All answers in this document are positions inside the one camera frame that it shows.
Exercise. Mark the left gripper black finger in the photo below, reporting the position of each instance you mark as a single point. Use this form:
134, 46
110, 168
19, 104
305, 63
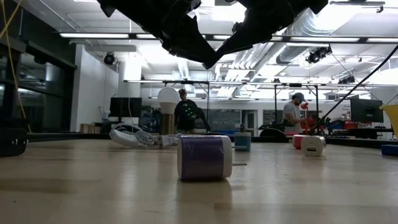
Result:
199, 49

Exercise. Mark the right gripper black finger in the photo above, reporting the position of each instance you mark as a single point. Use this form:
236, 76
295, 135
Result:
231, 45

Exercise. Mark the pink USB wall charger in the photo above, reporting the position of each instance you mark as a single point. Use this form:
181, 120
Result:
297, 141

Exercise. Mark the white USB wall charger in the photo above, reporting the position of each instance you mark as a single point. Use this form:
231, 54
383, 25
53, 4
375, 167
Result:
312, 146

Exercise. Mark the yellow plastic basket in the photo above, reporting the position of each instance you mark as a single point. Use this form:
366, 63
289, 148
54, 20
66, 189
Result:
392, 118

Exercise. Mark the blue box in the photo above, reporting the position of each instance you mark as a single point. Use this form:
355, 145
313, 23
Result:
390, 150

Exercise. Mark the dark rounded case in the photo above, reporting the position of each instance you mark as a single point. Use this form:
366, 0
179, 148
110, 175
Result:
12, 144

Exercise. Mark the black background robot arm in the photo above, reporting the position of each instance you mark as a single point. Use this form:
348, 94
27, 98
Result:
321, 126

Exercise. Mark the white light bulb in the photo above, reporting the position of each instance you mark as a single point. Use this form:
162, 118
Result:
168, 98

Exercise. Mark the long linear ceiling light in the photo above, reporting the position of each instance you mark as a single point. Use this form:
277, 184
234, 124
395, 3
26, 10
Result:
93, 35

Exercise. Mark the person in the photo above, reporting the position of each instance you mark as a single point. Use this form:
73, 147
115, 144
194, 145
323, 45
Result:
292, 115
186, 115

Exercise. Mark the black computer monitor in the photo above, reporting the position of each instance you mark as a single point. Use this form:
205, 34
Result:
367, 110
126, 107

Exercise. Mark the red desk lamp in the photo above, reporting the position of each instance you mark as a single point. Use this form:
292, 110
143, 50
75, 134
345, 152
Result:
305, 106

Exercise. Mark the blue storage bin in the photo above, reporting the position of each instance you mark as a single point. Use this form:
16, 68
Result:
336, 125

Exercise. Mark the wooden crate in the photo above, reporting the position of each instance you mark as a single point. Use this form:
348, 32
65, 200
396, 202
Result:
90, 128

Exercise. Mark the red storage bin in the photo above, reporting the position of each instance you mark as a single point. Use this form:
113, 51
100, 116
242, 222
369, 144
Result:
351, 125

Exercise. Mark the black ceiling-mounted camera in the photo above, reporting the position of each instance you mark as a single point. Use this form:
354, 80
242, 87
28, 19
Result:
109, 59
317, 54
346, 81

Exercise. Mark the black background station frame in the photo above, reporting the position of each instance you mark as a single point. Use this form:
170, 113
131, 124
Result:
275, 102

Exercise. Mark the black aluminium table frame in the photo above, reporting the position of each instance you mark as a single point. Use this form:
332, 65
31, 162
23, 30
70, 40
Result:
62, 136

